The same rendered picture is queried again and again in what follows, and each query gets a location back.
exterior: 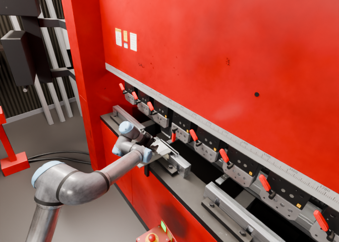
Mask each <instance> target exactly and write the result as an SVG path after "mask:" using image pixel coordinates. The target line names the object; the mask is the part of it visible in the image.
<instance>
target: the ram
mask: <svg viewBox="0 0 339 242"><path fill-rule="evenodd" d="M99 4H100V14H101V24H102V35H103V46H104V56H105V62H106V63H107V64H109V65H111V66H112V67H114V68H116V69H118V70H119V71H121V72H123V73H125V74H127V75H128V76H130V77H132V78H134V79H135V80H137V81H139V82H141V83H142V84H144V85H146V86H148V87H149V88H151V89H153V90H155V91H157V92H158V93H160V94H162V95H164V96H165V97H167V98H169V99H171V100H172V101H174V102H176V103H178V104H180V105H181V106H183V107H185V108H187V109H188V110H190V111H192V112H194V113H196V114H197V115H199V116H201V117H203V118H204V119H206V120H208V121H210V122H211V123H213V124H215V125H217V126H219V127H220V128H222V129H224V130H226V131H227V132H229V133H231V134H233V135H234V136H236V137H238V138H240V139H241V140H243V141H245V142H247V143H249V144H250V145H252V146H254V147H256V148H257V149H259V150H261V151H263V152H264V153H266V154H268V155H270V156H272V157H273V158H275V159H277V160H279V161H280V162H282V163H284V164H286V165H287V166H289V167H291V168H293V169H294V170H296V171H298V172H300V173H302V174H303V175H305V176H307V177H309V178H311V179H312V180H314V181H316V182H318V183H319V184H321V185H323V186H325V187H326V188H328V189H330V190H332V191H333V192H335V193H337V194H339V0H99ZM116 28H117V29H121V39H122V46H120V45H117V43H116ZM124 30H125V31H127V41H124ZM130 32H132V33H135V34H137V52H136V51H133V50H131V49H130ZM124 43H127V44H128V48H125V47H124ZM105 67H106V69H107V70H108V71H110V72H112V73H113V74H115V75H117V76H118V77H120V78H121V79H123V80H125V81H126V82H128V83H130V84H131V85H133V86H134V87H136V88H138V89H139V90H141V91H143V92H144V93H146V94H148V95H149V96H151V97H152V98H154V99H156V100H157V101H159V102H161V103H162V104H164V105H165V106H167V107H169V108H170V109H172V110H174V111H175V112H177V113H178V114H180V115H182V116H183V117H185V118H187V119H188V120H190V121H192V122H193V123H195V124H196V125H198V126H200V127H201V128H203V129H205V130H206V131H208V132H210V133H211V134H213V135H215V136H216V137H218V138H219V139H221V140H223V141H224V142H226V143H228V144H229V145H231V146H232V147H234V148H236V149H237V150H239V151H241V152H242V153H244V154H245V155H247V156H249V157H250V158H252V159H254V160H255V161H257V162H259V163H260V164H262V165H263V166H265V167H267V168H268V169H270V170H272V171H273V172H275V173H276V174H278V175H280V176H281V177H283V178H285V179H286V180H288V181H289V182H291V183H293V184H294V185H296V186H298V187H299V188H301V189H303V190H304V191H306V192H307V193H309V194H311V195H312V196H314V197H316V198H317V199H319V200H320V201H322V202H324V203H325V204H327V205H329V206H330V207H332V208H333V209H335V210H336V211H338V212H339V203H337V202H335V201H333V200H332V199H330V198H328V197H327V196H325V195H323V194H322V193H320V192H318V191H316V190H315V189H313V188H311V187H310V186H308V185H306V184H305V183H303V182H301V181H299V180H298V179H296V178H294V177H293V176H291V175H289V174H288V173H286V172H284V171H283V170H281V169H279V168H277V167H276V166H274V165H272V164H271V163H269V162H267V161H266V160H264V159H262V158H261V157H259V156H257V155H256V154H254V153H252V152H250V151H249V150H247V149H245V148H244V147H242V146H240V145H239V144H237V143H235V142H234V141H232V140H230V139H228V138H227V137H225V136H223V135H222V134H220V133H218V132H217V131H215V130H213V129H212V128H210V127H208V126H206V125H205V124H203V123H201V122H200V121H198V120H196V119H194V118H193V117H191V116H189V115H188V114H186V113H184V112H183V111H181V110H179V109H178V108H176V107H174V106H173V105H171V104H169V103H167V102H166V101H164V100H162V99H161V98H159V97H157V96H156V95H154V94H152V93H151V92H149V91H147V90H145V89H144V88H142V87H140V86H139V85H137V84H135V83H134V82H132V81H130V80H129V79H127V78H125V77H123V76H122V75H120V74H118V73H117V72H115V71H113V70H112V69H110V68H108V67H107V66H105Z"/></svg>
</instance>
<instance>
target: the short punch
mask: <svg viewBox="0 0 339 242"><path fill-rule="evenodd" d="M160 129H161V132H162V133H164V134H165V135H166V136H168V137H169V138H170V137H171V135H172V132H171V130H172V127H170V128H167V127H166V128H164V127H162V126H160Z"/></svg>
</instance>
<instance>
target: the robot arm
mask: <svg viewBox="0 0 339 242"><path fill-rule="evenodd" d="M119 131H120V132H121V133H120V136H119V138H118V140H117V142H116V144H115V145H114V148H113V150H112V153H113V154H115V155H117V156H119V157H121V158H120V159H118V160H117V161H115V162H113V163H112V164H110V165H108V166H107V167H105V168H104V169H102V170H100V171H99V170H96V171H94V172H92V173H83V172H81V171H79V170H77V169H74V168H72V167H70V166H68V165H67V164H65V163H62V162H59V161H50V162H48V163H46V164H44V165H43V166H42V167H40V168H39V169H38V170H37V171H36V172H35V174H34V175H33V177H32V181H31V182H32V185H33V187H34V188H36V192H35V196H34V202H35V203H36V204H37V205H36V208H35V211H34V215H33V218H32V221H31V224H30V228H29V231H28V234H27V237H26V240H25V242H51V241H52V238H53V235H54V231H55V228H56V225H57V222H58V219H59V216H60V212H61V209H62V206H63V205H64V204H65V205H69V206H78V205H83V204H86V203H89V202H92V201H94V200H96V199H98V198H100V197H101V196H103V195H104V194H105V193H106V192H108V190H109V188H110V186H111V185H112V184H114V183H115V182H116V181H118V180H119V179H120V178H121V177H123V176H124V175H125V174H126V173H128V172H129V171H130V170H132V169H133V168H134V167H135V166H137V165H138V164H139V163H140V162H145V163H148V162H149V161H150V159H151V157H152V152H154V153H157V149H158V147H159V145H155V146H154V145H151V144H152V143H153V142H155V141H156V139H154V138H153V136H152V135H150V134H149V133H148V132H146V131H144V130H139V129H138V128H137V127H135V126H134V125H133V124H132V123H130V122H128V121H125V122H122V123H121V124H120V126H119ZM132 140H133V141H135V144H134V143H132V142H131V141H132ZM143 146H144V147H143Z"/></svg>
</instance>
